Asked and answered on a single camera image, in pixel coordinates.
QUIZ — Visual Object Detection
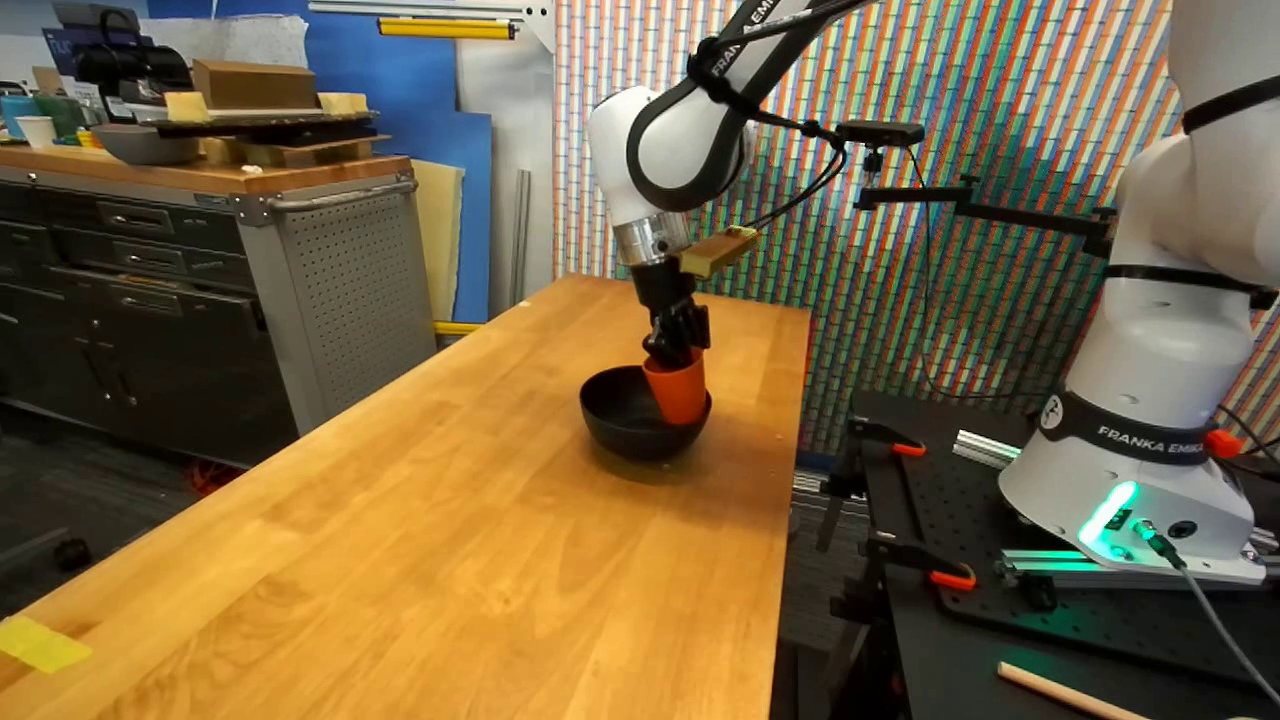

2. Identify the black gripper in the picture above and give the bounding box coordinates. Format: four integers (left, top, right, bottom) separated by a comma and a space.
629, 256, 715, 372

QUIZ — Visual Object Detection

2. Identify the orange plastic cup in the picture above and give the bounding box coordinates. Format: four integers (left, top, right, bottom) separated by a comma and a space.
642, 348, 714, 430

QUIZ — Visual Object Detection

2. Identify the black perforated robot base table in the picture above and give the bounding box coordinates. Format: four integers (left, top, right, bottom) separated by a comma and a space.
844, 388, 1280, 720

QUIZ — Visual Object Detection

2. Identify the black bowl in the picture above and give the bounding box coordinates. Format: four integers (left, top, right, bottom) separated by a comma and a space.
578, 362, 715, 466

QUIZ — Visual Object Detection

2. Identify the white panel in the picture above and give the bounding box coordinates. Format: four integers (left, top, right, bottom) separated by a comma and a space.
457, 0, 562, 320

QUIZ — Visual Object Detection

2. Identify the beige board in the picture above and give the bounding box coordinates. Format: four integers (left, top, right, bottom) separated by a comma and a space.
407, 156, 469, 327

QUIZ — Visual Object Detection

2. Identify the white green small block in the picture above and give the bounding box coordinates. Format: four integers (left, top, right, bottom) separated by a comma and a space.
950, 422, 1028, 470

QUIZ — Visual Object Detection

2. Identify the blue foam board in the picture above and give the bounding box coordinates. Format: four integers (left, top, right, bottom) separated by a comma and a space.
304, 13, 499, 327

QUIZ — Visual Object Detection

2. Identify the yellow bar level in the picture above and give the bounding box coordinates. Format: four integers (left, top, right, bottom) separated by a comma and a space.
371, 13, 521, 44

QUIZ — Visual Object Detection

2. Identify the brown wooden box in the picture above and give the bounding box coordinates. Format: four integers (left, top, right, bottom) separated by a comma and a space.
188, 60, 324, 116

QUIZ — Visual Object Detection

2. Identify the grey metal tool cabinet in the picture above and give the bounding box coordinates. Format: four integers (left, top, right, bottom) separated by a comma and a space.
0, 142, 439, 470

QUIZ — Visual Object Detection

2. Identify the wooden stick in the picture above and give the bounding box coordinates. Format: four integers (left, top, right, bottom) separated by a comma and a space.
991, 654, 1152, 720

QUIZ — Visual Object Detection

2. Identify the grey flat tray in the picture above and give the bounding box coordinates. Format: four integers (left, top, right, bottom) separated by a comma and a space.
88, 121, 208, 172

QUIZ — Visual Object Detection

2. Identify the black equipment pile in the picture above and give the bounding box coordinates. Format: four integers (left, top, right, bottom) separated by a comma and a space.
40, 0, 199, 107

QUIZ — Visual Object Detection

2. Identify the yellow sticky note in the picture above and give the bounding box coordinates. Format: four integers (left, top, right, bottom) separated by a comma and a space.
0, 617, 95, 678

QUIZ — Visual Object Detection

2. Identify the tan wrist camera mount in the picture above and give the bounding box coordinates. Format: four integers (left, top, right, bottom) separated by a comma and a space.
675, 225, 766, 285

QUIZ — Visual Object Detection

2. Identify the orange handled black clamp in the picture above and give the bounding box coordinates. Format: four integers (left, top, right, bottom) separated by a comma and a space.
813, 410, 933, 552
834, 526, 986, 623

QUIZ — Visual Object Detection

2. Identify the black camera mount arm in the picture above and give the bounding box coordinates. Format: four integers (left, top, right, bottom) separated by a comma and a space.
797, 116, 1124, 258

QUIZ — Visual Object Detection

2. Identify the silver metal rail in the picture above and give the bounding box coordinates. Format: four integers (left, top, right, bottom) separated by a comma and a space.
995, 542, 1272, 591

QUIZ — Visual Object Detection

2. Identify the grey cable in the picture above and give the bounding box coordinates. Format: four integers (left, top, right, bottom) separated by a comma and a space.
1132, 513, 1280, 706

